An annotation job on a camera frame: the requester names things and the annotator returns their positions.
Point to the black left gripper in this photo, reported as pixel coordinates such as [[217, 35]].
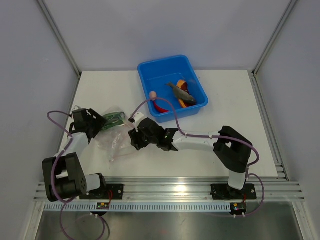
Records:
[[99, 121]]

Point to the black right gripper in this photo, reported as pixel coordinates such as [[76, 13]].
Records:
[[135, 136]]

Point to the red fake chili pepper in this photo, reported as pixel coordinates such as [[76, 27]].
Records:
[[158, 108]]

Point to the clear zip top bag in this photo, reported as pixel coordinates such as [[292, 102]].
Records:
[[115, 142]]

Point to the fake egg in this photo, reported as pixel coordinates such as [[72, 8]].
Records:
[[152, 94]]

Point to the grey fake fish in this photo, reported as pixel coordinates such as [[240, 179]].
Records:
[[181, 94]]

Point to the fake steak slice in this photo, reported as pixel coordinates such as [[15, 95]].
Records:
[[182, 84]]

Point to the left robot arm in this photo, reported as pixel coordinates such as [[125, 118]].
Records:
[[63, 175]]

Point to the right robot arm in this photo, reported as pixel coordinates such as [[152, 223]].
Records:
[[230, 147]]

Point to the fake green onion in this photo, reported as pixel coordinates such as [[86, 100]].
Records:
[[113, 119]]

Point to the blue plastic bin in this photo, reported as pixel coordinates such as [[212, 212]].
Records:
[[156, 73]]

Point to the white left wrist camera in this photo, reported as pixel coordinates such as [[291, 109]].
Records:
[[76, 107]]

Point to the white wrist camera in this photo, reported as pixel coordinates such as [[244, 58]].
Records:
[[76, 107], [137, 118]]

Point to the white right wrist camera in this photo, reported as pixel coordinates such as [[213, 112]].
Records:
[[137, 118]]

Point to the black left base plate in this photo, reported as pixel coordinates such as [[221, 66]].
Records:
[[110, 190]]

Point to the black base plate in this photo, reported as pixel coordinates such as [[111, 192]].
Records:
[[222, 191], [110, 190]]

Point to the left aluminium frame post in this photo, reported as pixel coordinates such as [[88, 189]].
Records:
[[57, 33]]

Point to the aluminium frame post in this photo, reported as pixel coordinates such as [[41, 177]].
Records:
[[275, 34], [57, 33]]

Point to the white slotted cable duct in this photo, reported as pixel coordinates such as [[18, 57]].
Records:
[[139, 207]]

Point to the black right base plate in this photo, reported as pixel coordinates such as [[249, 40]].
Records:
[[222, 191]]

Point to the aluminium mounting rail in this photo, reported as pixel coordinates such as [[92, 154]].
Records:
[[190, 189]]

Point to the right aluminium frame post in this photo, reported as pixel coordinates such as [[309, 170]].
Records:
[[275, 34]]

